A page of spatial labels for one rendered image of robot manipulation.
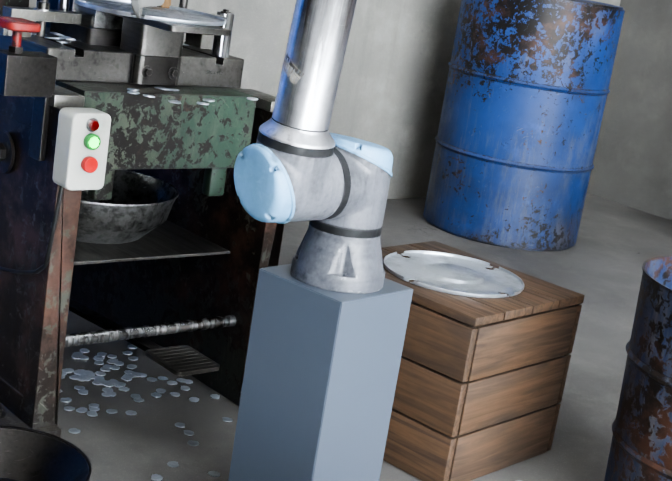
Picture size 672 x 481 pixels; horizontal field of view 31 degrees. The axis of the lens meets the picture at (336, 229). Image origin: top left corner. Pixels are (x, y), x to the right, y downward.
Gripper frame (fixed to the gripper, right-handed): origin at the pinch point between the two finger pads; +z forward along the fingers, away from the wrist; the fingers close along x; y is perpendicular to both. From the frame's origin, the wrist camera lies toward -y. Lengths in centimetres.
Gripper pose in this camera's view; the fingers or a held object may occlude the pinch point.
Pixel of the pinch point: (135, 10)
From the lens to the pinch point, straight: 225.6
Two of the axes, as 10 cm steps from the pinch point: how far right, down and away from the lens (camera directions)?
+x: 0.7, -5.3, 8.4
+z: -1.4, 8.3, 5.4
